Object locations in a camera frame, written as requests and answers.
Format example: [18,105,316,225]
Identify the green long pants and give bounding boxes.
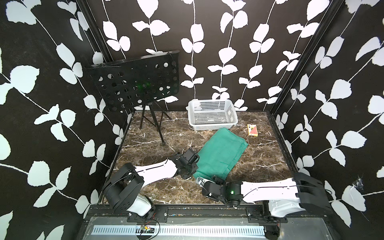
[193,128,248,181]

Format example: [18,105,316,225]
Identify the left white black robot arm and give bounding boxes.
[102,149,200,219]

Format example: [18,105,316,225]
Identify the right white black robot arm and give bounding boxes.
[196,173,332,218]

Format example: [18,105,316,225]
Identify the white plastic mesh basket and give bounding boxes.
[187,100,238,131]

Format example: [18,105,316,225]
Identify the small orange card box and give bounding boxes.
[247,124,259,137]

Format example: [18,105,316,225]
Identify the small green circuit board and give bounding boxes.
[140,225,155,235]

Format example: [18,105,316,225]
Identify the black perforated music stand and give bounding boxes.
[86,50,181,145]

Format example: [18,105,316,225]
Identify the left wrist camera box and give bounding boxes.
[182,147,200,165]

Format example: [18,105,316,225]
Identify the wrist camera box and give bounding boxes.
[182,147,200,165]
[195,177,211,189]

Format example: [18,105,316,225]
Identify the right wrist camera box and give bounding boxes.
[195,177,211,189]

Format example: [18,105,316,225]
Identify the black front mounting rail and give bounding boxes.
[85,204,311,225]

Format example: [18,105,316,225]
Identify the white slotted cable duct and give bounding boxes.
[91,225,265,238]

